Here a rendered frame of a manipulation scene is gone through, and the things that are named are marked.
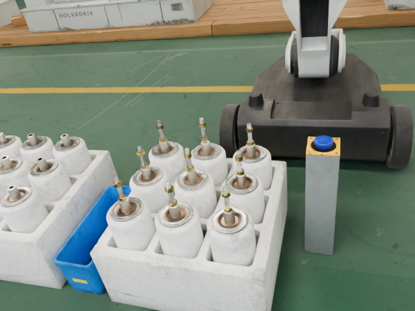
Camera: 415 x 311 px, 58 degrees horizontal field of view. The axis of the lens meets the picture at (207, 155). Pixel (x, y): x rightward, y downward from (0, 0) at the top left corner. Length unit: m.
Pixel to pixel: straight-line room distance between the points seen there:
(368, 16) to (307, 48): 1.34
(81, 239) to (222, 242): 0.47
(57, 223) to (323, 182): 0.67
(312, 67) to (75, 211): 0.89
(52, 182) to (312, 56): 0.89
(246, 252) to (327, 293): 0.27
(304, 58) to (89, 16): 2.15
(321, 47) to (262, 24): 1.37
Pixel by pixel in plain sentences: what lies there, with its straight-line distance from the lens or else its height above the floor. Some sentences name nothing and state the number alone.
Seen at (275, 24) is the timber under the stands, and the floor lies 0.05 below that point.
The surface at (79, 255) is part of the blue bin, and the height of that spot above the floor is 0.05.
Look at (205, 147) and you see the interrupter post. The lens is 0.96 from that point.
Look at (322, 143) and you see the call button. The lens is 0.84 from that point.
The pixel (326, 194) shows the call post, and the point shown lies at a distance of 0.90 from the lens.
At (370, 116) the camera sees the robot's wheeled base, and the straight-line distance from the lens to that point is 1.21.
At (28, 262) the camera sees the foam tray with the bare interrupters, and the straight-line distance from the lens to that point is 1.09.
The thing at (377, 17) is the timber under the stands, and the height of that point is 0.06.
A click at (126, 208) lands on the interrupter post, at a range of 0.84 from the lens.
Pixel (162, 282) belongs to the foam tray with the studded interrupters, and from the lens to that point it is 0.87.
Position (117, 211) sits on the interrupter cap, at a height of 0.25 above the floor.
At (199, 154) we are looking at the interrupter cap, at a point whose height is 0.25.
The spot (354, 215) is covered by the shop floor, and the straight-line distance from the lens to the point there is 1.16.
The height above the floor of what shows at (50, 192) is 0.20.
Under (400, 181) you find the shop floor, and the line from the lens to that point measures 1.30.
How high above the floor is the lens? 0.79
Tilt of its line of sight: 34 degrees down
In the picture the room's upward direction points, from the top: 9 degrees counter-clockwise
